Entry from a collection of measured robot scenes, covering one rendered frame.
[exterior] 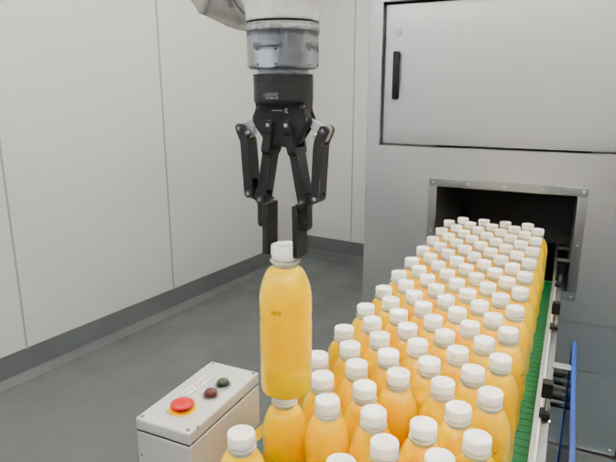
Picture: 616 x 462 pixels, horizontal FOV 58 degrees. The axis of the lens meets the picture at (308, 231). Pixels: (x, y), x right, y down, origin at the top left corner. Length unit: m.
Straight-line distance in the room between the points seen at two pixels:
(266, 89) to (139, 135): 3.22
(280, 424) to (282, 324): 0.22
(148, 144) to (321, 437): 3.23
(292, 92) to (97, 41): 3.07
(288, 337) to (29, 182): 2.80
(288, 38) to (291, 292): 0.32
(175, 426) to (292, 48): 0.56
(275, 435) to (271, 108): 0.51
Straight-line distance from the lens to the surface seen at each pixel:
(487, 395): 0.95
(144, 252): 4.01
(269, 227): 0.75
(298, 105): 0.71
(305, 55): 0.69
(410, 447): 0.87
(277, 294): 0.74
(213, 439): 0.93
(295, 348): 0.77
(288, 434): 0.93
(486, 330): 1.26
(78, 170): 3.61
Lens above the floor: 1.58
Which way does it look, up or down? 14 degrees down
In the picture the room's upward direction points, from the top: straight up
